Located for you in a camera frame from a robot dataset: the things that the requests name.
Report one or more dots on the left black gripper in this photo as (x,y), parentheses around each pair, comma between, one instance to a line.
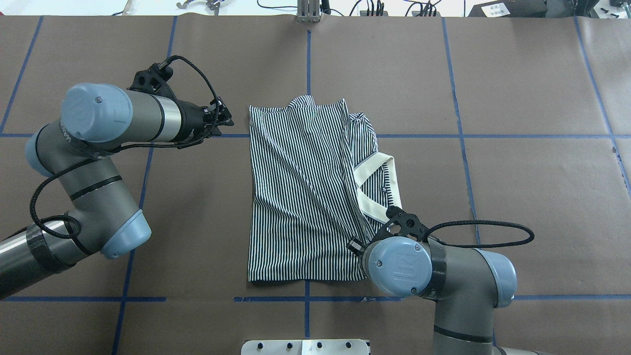
(191,120)

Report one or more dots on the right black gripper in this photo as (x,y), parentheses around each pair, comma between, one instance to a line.
(354,246)

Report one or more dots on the striped polo shirt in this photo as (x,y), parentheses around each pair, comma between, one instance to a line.
(320,181)

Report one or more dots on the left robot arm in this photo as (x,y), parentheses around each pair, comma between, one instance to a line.
(84,206)

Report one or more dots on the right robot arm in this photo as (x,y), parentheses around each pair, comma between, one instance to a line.
(466,284)

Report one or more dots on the black power box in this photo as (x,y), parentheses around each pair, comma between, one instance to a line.
(510,8)

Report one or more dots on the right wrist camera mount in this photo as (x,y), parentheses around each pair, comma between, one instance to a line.
(401,223)

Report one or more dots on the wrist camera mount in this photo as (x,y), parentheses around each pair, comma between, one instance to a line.
(154,80)
(401,223)

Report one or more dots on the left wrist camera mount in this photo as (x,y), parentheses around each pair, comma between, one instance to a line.
(154,80)

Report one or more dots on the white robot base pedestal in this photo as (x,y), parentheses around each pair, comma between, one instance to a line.
(307,347)

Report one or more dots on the aluminium frame post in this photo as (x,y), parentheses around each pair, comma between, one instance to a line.
(308,11)

